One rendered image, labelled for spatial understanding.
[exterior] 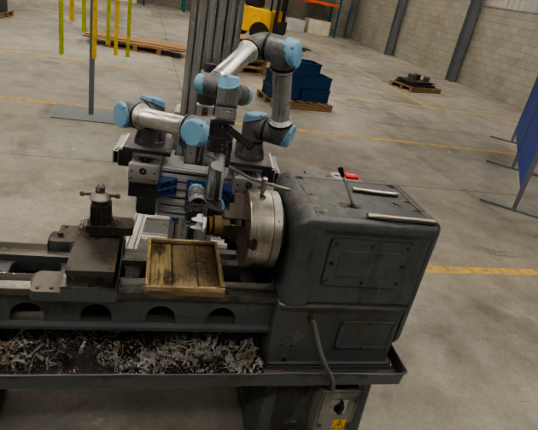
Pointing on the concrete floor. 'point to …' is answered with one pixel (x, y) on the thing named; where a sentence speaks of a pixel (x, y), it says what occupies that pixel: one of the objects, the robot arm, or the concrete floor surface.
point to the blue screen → (533, 128)
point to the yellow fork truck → (264, 17)
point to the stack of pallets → (254, 63)
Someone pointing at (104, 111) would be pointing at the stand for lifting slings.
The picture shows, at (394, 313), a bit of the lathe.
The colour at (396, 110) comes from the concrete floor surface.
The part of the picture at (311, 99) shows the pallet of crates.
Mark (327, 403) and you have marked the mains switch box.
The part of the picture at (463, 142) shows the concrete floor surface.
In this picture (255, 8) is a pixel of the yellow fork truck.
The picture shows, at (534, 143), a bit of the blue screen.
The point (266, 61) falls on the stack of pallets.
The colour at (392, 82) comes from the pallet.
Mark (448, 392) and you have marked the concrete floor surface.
